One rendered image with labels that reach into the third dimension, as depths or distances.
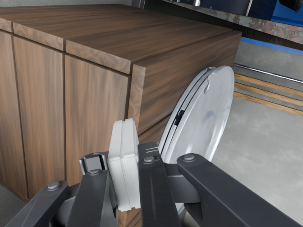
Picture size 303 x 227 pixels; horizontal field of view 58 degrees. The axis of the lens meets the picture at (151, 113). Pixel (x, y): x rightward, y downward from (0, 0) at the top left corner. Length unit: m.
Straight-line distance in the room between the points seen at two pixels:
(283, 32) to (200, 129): 0.38
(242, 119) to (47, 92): 1.99
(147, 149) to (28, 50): 0.32
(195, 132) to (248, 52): 1.83
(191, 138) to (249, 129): 1.90
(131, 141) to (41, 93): 0.31
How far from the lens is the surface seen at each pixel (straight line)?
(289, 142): 2.31
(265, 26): 0.74
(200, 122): 0.44
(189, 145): 0.43
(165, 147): 0.42
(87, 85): 0.37
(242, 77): 1.93
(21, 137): 0.55
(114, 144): 0.15
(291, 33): 0.74
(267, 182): 2.47
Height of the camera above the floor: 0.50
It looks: 25 degrees down
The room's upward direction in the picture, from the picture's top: 112 degrees clockwise
